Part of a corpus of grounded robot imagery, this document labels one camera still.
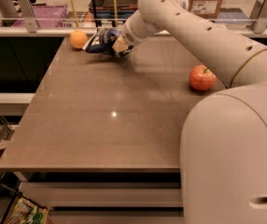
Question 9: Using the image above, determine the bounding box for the metal railing post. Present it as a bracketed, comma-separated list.
[252, 0, 267, 34]
[18, 0, 38, 33]

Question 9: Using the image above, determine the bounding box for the purple plastic crate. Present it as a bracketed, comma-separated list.
[13, 5, 67, 28]

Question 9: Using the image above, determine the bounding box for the blue Kettle chip bag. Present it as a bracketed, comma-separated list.
[82, 28, 123, 57]

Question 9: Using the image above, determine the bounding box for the snack box on floor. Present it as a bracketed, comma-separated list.
[1, 197, 53, 224]

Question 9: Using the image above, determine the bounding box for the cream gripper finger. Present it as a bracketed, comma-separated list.
[112, 36, 133, 57]

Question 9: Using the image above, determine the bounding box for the orange and blue cart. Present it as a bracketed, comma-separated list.
[84, 0, 137, 26]

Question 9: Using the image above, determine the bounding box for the red apple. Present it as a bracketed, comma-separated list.
[189, 64, 217, 91]

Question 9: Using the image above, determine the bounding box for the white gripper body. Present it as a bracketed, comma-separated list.
[121, 19, 147, 47]

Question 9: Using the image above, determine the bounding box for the upper grey drawer front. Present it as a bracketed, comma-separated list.
[20, 182, 183, 209]

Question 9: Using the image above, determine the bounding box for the left metal railing post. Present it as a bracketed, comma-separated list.
[18, 0, 38, 33]

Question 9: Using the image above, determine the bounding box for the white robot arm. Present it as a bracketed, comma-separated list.
[118, 0, 267, 224]

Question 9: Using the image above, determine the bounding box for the orange fruit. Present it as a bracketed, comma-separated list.
[70, 29, 88, 49]

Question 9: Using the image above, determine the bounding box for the right metal railing post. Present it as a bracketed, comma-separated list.
[252, 0, 267, 34]

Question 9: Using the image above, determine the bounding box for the yellow pole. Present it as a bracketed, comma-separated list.
[70, 0, 79, 28]

